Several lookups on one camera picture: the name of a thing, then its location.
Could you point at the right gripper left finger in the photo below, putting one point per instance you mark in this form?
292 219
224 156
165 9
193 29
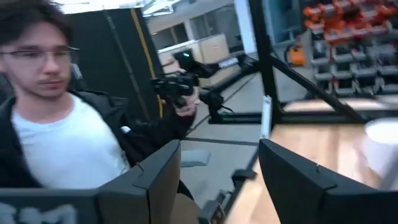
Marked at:
155 186

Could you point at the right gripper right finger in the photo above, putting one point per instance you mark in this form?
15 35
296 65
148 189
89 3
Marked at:
298 193

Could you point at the white mug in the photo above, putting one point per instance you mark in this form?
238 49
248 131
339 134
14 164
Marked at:
382 146

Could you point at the grey metal desk foot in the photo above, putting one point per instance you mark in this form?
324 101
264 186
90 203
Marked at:
196 158

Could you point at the person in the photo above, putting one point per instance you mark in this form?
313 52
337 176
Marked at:
62 140

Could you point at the black partition with yellow stripe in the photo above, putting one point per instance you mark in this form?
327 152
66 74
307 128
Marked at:
109 62

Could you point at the orange floor machine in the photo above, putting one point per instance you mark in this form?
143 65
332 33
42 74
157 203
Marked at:
297 56

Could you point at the rack of orange grey bins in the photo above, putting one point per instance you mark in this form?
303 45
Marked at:
351 56

